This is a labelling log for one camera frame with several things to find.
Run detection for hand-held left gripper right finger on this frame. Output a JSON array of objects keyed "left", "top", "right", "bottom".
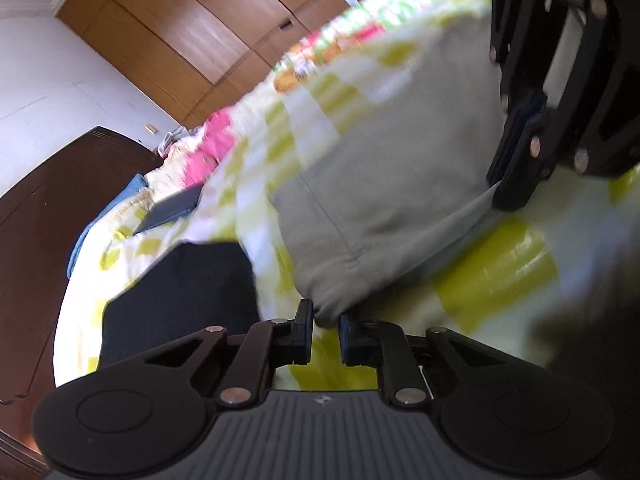
[{"left": 339, "top": 314, "right": 506, "bottom": 407}]

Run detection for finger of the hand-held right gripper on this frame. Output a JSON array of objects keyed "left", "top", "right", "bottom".
[
  {"left": 492, "top": 0, "right": 640, "bottom": 212},
  {"left": 486, "top": 0, "right": 553, "bottom": 185}
]

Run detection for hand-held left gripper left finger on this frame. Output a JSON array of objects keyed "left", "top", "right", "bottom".
[{"left": 145, "top": 299, "right": 315, "bottom": 408}]

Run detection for grey pants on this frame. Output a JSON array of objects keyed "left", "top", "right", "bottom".
[{"left": 269, "top": 7, "right": 517, "bottom": 329}]

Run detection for checked printed blanket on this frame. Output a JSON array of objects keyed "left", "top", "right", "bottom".
[{"left": 52, "top": 0, "right": 640, "bottom": 392}]

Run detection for dark cloth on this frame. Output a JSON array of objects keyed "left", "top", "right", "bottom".
[{"left": 99, "top": 241, "right": 262, "bottom": 376}]

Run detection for dark blue flat case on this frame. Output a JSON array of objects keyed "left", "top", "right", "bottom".
[{"left": 132, "top": 182, "right": 206, "bottom": 236}]

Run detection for white patterned cloth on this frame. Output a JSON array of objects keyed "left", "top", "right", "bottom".
[{"left": 158, "top": 130, "right": 190, "bottom": 157}]

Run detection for blue pillow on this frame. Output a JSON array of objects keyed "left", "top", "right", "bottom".
[{"left": 66, "top": 174, "right": 152, "bottom": 279}]

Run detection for dark wooden headboard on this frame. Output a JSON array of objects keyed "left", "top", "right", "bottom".
[{"left": 0, "top": 126, "right": 167, "bottom": 466}]

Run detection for wooden wardrobe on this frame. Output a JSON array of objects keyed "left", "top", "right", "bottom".
[{"left": 55, "top": 0, "right": 361, "bottom": 128}]

